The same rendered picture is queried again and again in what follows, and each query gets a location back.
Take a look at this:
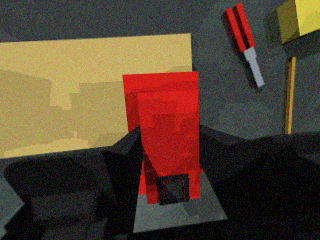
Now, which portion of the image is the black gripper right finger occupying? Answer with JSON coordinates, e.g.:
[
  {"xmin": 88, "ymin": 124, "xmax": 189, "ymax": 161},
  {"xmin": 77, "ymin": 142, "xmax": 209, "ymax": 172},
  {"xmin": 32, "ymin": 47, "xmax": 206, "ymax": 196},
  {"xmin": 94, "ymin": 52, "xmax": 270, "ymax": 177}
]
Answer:
[{"xmin": 199, "ymin": 124, "xmax": 320, "ymax": 219}]

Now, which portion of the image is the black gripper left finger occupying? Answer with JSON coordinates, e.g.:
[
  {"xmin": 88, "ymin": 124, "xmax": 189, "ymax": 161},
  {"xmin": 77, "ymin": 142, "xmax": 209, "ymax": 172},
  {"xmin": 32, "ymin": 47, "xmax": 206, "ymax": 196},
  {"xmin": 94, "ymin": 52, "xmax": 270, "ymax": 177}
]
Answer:
[{"xmin": 4, "ymin": 125, "xmax": 143, "ymax": 235}]

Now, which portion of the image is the yellow rectangular block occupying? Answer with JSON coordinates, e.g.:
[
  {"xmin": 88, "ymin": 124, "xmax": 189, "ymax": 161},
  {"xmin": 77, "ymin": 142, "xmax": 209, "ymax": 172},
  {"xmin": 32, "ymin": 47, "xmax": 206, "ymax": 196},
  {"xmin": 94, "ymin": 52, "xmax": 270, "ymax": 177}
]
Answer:
[{"xmin": 276, "ymin": 0, "xmax": 320, "ymax": 44}]

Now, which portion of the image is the tan panel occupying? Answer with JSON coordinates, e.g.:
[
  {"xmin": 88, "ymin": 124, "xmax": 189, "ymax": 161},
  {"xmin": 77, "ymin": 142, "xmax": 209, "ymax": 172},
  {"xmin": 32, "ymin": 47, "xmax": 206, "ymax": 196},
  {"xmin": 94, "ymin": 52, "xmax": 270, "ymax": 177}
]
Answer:
[{"xmin": 0, "ymin": 34, "xmax": 192, "ymax": 158}]

